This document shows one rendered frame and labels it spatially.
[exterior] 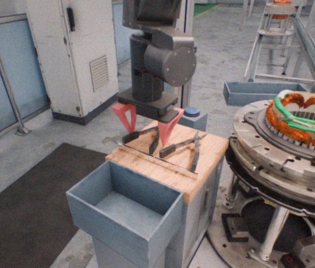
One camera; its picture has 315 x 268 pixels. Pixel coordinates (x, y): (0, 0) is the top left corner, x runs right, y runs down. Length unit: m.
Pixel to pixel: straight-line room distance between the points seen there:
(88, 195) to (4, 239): 1.42
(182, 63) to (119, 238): 0.28
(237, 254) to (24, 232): 1.44
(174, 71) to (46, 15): 2.30
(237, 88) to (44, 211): 1.51
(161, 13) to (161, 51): 0.07
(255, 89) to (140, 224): 0.64
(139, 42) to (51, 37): 2.25
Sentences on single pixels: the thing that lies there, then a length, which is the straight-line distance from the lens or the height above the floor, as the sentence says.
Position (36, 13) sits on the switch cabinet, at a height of 1.10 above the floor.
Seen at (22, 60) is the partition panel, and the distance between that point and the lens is 2.84.
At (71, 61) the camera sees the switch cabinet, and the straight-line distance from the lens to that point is 2.57.
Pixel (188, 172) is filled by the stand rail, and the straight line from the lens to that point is 0.45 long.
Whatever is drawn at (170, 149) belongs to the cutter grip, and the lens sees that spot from 0.48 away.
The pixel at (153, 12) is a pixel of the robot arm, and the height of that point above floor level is 1.32.
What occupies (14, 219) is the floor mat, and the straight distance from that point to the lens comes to 1.97.
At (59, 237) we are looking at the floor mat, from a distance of 1.76.
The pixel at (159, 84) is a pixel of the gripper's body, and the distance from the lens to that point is 0.44.
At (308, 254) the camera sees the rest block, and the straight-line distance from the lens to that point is 0.71.
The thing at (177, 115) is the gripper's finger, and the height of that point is 1.16.
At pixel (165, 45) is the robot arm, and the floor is 1.29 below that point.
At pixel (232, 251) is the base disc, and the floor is 0.80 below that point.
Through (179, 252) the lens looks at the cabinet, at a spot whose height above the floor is 0.89.
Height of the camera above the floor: 1.37
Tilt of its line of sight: 33 degrees down
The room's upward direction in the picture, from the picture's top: straight up
